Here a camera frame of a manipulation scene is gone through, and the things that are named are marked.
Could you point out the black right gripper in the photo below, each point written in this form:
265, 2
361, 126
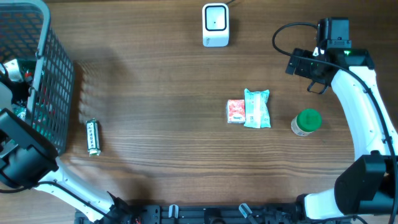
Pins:
300, 70

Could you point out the green lid jar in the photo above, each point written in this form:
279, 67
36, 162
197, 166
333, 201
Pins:
306, 122

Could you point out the teal tissue pack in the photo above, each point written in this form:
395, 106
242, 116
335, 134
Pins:
256, 111

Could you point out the orange small snack box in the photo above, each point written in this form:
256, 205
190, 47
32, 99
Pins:
235, 110

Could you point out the white green candy pack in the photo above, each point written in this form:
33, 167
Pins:
93, 138

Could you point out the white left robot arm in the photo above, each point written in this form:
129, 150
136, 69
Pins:
29, 161

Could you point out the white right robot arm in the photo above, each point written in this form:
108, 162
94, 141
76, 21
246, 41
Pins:
369, 185

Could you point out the white barcode scanner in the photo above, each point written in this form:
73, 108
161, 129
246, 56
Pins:
215, 25

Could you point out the grey plastic shopping basket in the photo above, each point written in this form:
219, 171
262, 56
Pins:
27, 34

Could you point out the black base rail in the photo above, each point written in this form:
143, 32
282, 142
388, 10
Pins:
270, 213

